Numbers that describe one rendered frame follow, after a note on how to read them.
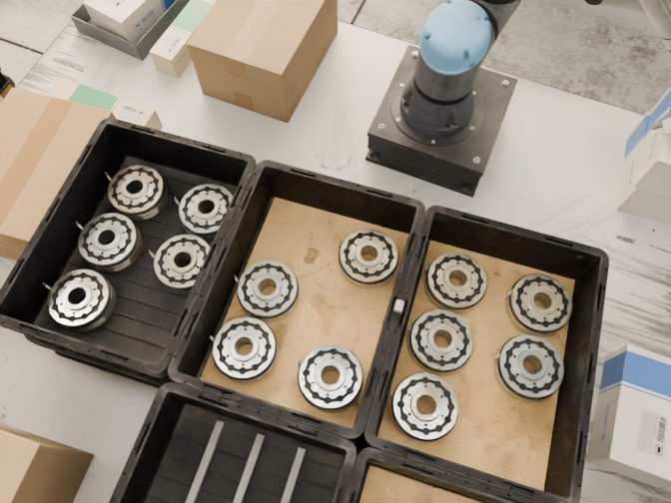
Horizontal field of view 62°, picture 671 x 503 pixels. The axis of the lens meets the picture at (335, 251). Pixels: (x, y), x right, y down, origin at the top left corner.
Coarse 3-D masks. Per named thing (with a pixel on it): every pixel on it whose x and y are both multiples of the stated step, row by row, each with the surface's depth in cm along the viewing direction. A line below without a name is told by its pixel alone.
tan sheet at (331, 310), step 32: (288, 224) 103; (320, 224) 103; (352, 224) 103; (256, 256) 100; (288, 256) 100; (320, 256) 100; (320, 288) 97; (352, 288) 97; (384, 288) 97; (224, 320) 95; (288, 320) 95; (320, 320) 95; (352, 320) 95; (288, 352) 93; (352, 352) 93; (224, 384) 91; (256, 384) 91; (288, 384) 91; (320, 416) 89; (352, 416) 89
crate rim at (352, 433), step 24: (264, 168) 96; (288, 168) 96; (360, 192) 94; (384, 192) 94; (240, 216) 92; (408, 240) 90; (216, 264) 88; (408, 264) 88; (192, 312) 85; (192, 336) 84; (384, 336) 84; (192, 384) 81; (216, 384) 81; (264, 408) 79; (288, 408) 79; (360, 408) 79; (336, 432) 79; (360, 432) 78
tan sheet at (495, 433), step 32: (480, 256) 100; (480, 320) 95; (480, 352) 93; (480, 384) 91; (384, 416) 89; (480, 416) 88; (512, 416) 88; (544, 416) 88; (416, 448) 87; (448, 448) 87; (480, 448) 87; (512, 448) 86; (544, 448) 86; (512, 480) 85; (544, 480) 85
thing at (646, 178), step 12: (660, 108) 112; (648, 132) 114; (660, 132) 107; (648, 144) 111; (660, 144) 104; (648, 156) 108; (660, 156) 102; (648, 168) 106; (660, 168) 103; (636, 180) 110; (648, 180) 107; (660, 180) 106; (660, 192) 109
